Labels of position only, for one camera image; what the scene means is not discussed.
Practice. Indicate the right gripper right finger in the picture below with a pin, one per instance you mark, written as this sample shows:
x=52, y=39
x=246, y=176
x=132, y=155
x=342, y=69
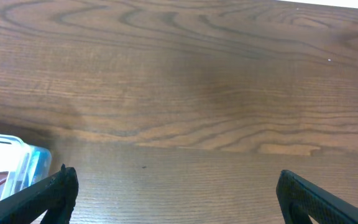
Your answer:
x=302, y=202

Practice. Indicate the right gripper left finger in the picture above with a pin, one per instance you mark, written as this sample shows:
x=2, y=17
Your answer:
x=53, y=197

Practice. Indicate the clear plastic container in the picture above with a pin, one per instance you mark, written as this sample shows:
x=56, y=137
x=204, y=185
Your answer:
x=26, y=164

